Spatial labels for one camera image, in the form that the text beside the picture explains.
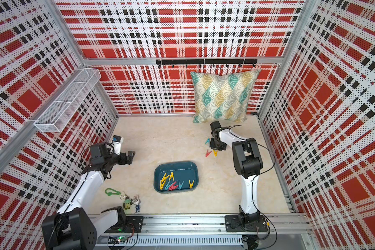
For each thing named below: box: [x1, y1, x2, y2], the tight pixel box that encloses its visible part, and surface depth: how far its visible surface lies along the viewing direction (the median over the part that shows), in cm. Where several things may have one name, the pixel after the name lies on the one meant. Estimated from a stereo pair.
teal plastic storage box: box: [153, 161, 199, 194], surface depth 89 cm
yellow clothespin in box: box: [159, 172, 170, 191], surface depth 88 cm
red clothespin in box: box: [167, 181, 179, 192], surface depth 86 cm
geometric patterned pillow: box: [190, 69, 261, 124], surface depth 95 cm
